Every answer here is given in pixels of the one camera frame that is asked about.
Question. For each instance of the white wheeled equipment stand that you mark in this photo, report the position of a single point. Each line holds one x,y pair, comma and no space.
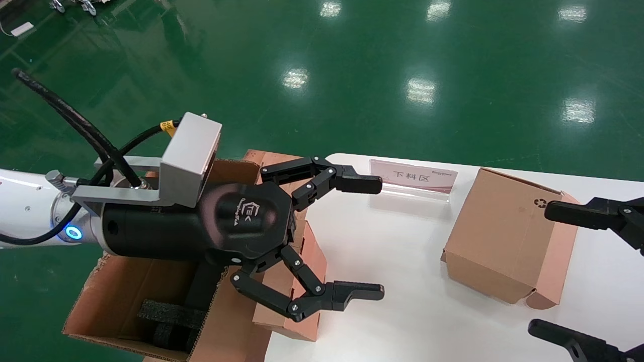
89,7

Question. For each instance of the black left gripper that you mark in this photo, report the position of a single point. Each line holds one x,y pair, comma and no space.
166,231

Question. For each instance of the white flat floor object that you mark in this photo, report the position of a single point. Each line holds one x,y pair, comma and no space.
21,29

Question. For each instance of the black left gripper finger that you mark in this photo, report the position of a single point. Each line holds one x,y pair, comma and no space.
357,290
352,183

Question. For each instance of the cardboard box with recycle mark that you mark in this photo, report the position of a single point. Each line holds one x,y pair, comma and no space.
503,236

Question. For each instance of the big open cardboard box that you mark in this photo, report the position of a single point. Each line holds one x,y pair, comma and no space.
121,301

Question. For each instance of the black foam block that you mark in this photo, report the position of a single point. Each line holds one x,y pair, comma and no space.
171,317

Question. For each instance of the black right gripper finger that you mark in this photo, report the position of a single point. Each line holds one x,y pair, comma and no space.
588,349
578,213

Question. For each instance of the clear acrylic sign pink label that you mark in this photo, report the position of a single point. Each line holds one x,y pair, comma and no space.
412,176

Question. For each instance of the small plain cardboard box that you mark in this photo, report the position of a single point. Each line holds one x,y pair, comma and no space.
309,261

